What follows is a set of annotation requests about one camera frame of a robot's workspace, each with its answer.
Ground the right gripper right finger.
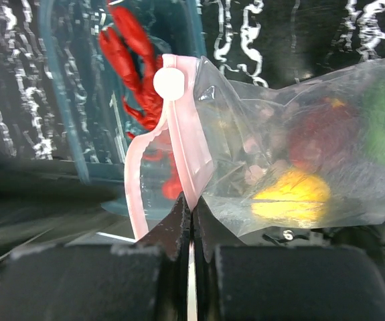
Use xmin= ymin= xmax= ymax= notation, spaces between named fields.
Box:
xmin=192 ymin=201 xmax=385 ymax=320

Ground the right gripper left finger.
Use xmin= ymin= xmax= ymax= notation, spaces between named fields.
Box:
xmin=0 ymin=195 xmax=191 ymax=320

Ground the yellow fake fruit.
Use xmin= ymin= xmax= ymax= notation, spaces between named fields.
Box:
xmin=251 ymin=167 xmax=331 ymax=226

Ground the clear zip top bag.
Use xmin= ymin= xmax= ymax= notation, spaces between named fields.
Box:
xmin=124 ymin=54 xmax=385 ymax=239

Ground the red fake lobster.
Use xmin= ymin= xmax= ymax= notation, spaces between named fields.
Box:
xmin=98 ymin=5 xmax=183 ymax=201

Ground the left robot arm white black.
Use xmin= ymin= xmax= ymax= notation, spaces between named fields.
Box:
xmin=0 ymin=160 xmax=119 ymax=249

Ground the red fake apple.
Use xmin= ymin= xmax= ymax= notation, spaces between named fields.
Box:
xmin=287 ymin=97 xmax=360 ymax=173

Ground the blue plastic container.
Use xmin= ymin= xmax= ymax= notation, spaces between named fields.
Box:
xmin=37 ymin=0 xmax=210 ymax=218

